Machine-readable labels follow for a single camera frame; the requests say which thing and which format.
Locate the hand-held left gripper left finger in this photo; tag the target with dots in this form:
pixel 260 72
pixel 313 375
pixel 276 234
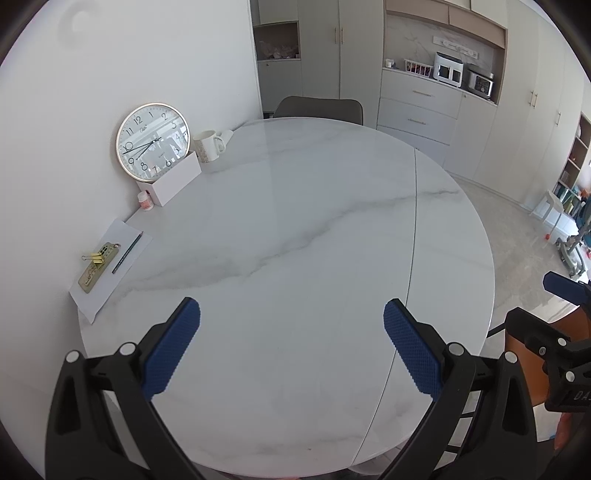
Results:
pixel 171 350

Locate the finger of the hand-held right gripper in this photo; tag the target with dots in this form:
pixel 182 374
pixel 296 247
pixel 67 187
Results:
pixel 531 330
pixel 565 288

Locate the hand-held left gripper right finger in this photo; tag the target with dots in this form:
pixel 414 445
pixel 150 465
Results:
pixel 413 350

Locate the person's right hand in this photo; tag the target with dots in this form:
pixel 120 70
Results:
pixel 564 431

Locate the orange chair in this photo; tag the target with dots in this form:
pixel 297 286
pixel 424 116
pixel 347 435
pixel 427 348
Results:
pixel 526 374

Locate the white stool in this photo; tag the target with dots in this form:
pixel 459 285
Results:
pixel 547 205

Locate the white paper sheet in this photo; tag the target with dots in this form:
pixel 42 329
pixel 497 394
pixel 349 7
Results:
pixel 124 277

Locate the gold binder clip tag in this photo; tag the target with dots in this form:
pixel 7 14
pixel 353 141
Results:
pixel 92 279

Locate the dark pencil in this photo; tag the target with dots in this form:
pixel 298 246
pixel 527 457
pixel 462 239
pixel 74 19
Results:
pixel 127 253

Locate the open bookshelf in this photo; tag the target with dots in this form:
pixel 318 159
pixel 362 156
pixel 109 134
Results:
pixel 572 175

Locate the yellow binder clip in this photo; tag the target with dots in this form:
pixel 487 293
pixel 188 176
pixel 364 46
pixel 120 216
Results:
pixel 98 259

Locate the small pill bottle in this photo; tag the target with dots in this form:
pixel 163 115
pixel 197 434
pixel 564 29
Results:
pixel 145 202

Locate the white cardboard box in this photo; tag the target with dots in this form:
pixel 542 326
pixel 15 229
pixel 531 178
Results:
pixel 173 182

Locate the tall grey cabinet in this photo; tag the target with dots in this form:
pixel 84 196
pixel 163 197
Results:
pixel 531 115

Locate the patterned white mug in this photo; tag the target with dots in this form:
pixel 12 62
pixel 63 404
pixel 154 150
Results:
pixel 206 146

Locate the plain white mug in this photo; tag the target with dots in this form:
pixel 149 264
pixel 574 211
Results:
pixel 227 136

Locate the silver toaster oven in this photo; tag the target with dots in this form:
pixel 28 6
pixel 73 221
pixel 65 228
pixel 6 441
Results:
pixel 480 83

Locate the grey drawer cabinet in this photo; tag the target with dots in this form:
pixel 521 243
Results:
pixel 420 115

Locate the white countertop oven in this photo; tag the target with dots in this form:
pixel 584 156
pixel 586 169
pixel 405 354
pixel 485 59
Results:
pixel 448 69

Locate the grey chair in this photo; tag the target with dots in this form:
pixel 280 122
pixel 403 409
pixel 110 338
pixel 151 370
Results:
pixel 318 108

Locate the white dish rack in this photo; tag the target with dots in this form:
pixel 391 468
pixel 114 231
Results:
pixel 419 68

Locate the grey cabinet with niche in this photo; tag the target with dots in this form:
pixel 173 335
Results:
pixel 341 55

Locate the wooden upper cabinet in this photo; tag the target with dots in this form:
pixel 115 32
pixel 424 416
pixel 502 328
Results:
pixel 434 11

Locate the items in cabinet niche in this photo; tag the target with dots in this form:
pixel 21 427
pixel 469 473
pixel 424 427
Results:
pixel 277 50

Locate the grey wheeled frame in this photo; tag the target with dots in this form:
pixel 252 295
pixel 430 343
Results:
pixel 572 254

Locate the round wall clock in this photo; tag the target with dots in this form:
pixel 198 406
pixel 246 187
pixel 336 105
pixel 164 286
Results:
pixel 152 141

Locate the white wall hook rail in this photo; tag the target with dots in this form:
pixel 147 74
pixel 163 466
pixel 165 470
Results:
pixel 456 46

